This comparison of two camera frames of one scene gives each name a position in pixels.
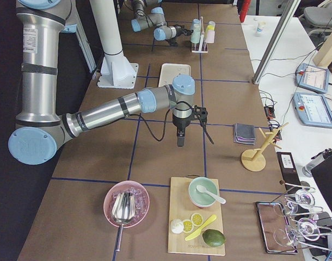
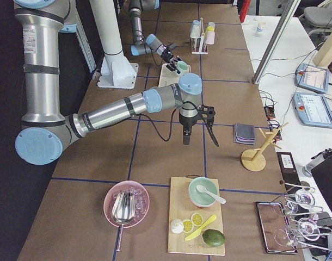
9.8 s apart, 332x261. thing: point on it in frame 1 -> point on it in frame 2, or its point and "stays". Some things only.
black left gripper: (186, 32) -> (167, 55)
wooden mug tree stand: (254, 160) stays
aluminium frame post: (276, 41) stays
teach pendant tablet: (313, 78) stays
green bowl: (202, 199) stays
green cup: (195, 38) -> (182, 67)
